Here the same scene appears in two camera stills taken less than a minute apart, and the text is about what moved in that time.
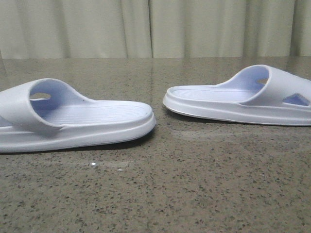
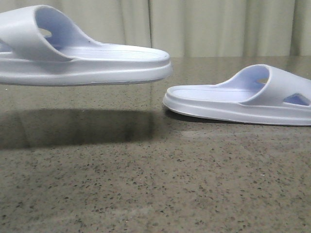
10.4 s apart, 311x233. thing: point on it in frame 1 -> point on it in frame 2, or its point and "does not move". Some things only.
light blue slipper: (259, 94) does not move
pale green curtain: (72, 29) does not move
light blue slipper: (45, 114) -> (38, 48)
